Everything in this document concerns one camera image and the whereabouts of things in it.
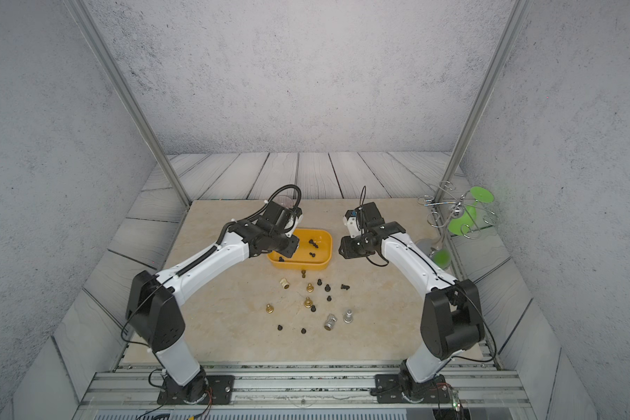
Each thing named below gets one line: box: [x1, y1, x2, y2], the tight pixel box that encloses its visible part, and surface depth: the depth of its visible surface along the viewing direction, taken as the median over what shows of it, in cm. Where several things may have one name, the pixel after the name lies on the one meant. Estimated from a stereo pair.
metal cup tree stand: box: [417, 180, 497, 239], surface depth 88 cm
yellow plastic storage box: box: [267, 228, 334, 271], surface depth 101 cm
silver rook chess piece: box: [323, 313, 338, 332], surface depth 87 cm
